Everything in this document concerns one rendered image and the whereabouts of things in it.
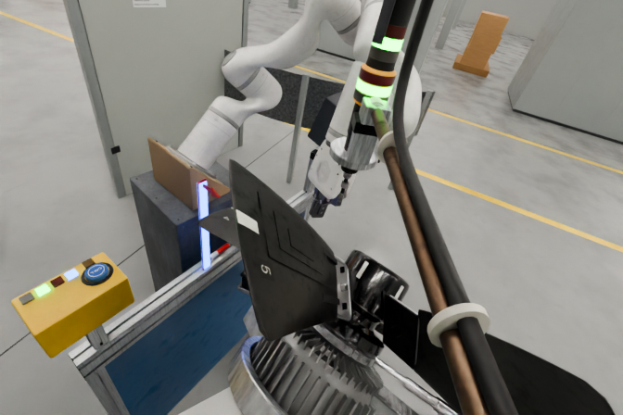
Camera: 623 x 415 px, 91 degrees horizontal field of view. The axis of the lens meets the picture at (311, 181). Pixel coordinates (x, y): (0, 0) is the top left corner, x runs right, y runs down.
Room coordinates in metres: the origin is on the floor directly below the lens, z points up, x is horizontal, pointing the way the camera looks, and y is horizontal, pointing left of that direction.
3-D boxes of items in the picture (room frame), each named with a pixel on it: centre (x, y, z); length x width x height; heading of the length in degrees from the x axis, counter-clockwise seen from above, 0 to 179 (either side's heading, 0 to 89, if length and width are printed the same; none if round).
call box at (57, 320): (0.30, 0.41, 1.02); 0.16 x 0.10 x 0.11; 151
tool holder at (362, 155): (0.37, -0.05, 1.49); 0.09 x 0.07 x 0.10; 6
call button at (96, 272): (0.34, 0.39, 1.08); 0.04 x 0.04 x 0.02
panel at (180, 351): (0.65, 0.22, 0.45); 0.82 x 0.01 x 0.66; 151
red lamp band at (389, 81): (0.38, -0.05, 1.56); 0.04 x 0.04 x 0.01
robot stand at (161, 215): (0.84, 0.42, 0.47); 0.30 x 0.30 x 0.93; 57
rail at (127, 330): (0.65, 0.22, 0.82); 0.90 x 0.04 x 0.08; 151
